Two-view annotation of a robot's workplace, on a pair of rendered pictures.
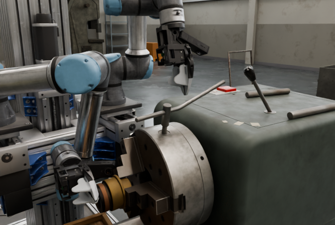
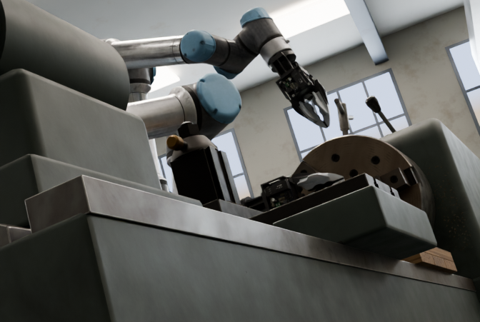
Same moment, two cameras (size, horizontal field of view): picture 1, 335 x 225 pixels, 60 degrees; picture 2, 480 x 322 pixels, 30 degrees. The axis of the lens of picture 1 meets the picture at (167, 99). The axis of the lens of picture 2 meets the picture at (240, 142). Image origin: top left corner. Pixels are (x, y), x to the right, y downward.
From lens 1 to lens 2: 1.76 m
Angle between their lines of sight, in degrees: 50
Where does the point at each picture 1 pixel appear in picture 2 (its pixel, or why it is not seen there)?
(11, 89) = not seen: hidden behind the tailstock
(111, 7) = (206, 44)
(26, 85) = (156, 116)
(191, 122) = not seen: hidden behind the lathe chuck
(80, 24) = not seen: outside the picture
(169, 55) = (304, 74)
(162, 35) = (281, 63)
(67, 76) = (214, 94)
